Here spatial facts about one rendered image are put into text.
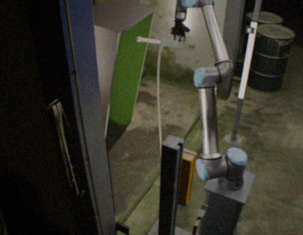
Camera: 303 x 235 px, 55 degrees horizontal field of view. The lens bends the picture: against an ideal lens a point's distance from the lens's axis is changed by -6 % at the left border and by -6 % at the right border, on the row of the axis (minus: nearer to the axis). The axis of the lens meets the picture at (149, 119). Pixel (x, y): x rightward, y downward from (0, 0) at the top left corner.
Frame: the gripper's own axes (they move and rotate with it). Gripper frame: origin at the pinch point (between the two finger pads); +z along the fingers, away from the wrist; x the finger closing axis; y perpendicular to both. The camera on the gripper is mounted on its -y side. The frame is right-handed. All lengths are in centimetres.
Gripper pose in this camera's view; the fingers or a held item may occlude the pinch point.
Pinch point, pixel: (178, 46)
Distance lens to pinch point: 228.5
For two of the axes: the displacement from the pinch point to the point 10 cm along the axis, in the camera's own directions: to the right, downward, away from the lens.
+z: -1.3, 9.8, 1.7
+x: -8.4, -0.2, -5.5
